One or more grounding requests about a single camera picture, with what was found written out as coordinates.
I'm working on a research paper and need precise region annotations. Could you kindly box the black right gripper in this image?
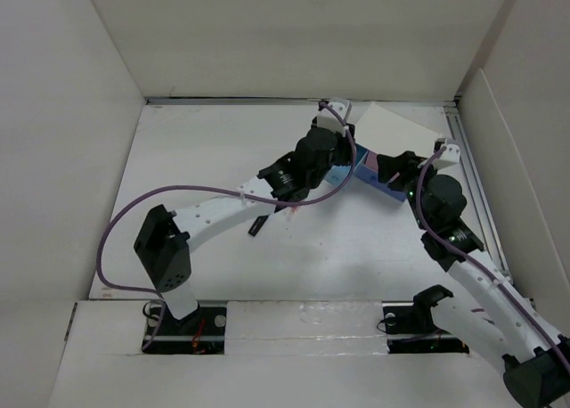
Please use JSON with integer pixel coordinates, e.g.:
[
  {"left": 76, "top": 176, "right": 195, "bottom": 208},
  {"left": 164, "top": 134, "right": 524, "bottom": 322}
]
[{"left": 377, "top": 150, "right": 443, "bottom": 230}]

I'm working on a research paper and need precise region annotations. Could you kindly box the dark blue drawer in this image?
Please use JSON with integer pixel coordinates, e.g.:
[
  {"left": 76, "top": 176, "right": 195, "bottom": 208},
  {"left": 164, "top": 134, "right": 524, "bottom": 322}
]
[{"left": 354, "top": 165, "right": 406, "bottom": 202}]

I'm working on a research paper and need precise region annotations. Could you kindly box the light blue drawer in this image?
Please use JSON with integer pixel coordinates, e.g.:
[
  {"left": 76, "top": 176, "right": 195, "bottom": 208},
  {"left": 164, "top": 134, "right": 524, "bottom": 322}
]
[{"left": 324, "top": 145, "right": 369, "bottom": 187}]

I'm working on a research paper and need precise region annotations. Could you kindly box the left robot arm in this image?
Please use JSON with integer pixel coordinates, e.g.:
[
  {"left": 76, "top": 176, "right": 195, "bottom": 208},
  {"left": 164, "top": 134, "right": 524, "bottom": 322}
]
[{"left": 134, "top": 126, "right": 353, "bottom": 334}]

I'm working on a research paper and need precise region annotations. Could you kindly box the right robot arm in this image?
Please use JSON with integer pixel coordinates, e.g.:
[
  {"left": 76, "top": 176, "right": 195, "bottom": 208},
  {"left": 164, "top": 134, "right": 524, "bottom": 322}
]
[{"left": 377, "top": 143, "right": 569, "bottom": 407}]

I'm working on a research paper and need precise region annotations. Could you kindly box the pink drawer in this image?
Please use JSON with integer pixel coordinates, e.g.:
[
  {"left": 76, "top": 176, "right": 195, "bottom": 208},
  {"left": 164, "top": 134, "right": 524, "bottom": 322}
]
[{"left": 362, "top": 151, "right": 379, "bottom": 172}]

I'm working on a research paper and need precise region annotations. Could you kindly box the white drawer cabinet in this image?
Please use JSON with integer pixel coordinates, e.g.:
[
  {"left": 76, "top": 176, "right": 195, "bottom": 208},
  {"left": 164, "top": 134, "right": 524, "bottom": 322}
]
[{"left": 354, "top": 103, "right": 441, "bottom": 158}]

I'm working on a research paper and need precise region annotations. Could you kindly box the small black flat object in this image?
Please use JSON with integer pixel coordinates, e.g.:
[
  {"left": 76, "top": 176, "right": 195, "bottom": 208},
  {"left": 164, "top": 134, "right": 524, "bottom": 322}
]
[{"left": 248, "top": 216, "right": 269, "bottom": 237}]

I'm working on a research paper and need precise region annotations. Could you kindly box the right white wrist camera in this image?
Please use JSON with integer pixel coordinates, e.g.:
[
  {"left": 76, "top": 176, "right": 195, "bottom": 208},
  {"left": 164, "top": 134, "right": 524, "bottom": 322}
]
[{"left": 433, "top": 138, "right": 460, "bottom": 171}]

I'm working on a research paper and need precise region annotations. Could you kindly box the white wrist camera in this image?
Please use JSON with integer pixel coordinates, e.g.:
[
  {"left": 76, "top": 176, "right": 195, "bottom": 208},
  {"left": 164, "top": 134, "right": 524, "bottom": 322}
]
[
  {"left": 313, "top": 98, "right": 352, "bottom": 135},
  {"left": 433, "top": 138, "right": 460, "bottom": 171}
]

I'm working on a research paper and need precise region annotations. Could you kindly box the aluminium rail right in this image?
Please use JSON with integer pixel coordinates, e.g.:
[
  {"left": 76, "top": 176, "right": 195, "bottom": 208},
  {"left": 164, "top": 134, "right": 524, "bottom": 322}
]
[{"left": 444, "top": 105, "right": 511, "bottom": 278}]

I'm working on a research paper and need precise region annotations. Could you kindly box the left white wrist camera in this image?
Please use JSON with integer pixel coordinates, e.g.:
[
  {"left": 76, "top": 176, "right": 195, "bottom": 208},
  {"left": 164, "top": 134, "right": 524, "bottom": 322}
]
[{"left": 313, "top": 98, "right": 352, "bottom": 135}]

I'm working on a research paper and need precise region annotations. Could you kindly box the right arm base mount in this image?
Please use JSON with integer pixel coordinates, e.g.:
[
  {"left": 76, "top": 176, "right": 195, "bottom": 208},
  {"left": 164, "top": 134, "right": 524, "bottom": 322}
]
[{"left": 376, "top": 285, "right": 470, "bottom": 355}]

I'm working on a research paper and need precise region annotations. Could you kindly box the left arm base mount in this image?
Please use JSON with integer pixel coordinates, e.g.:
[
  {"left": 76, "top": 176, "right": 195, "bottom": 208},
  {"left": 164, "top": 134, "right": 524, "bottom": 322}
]
[{"left": 141, "top": 301, "right": 227, "bottom": 355}]

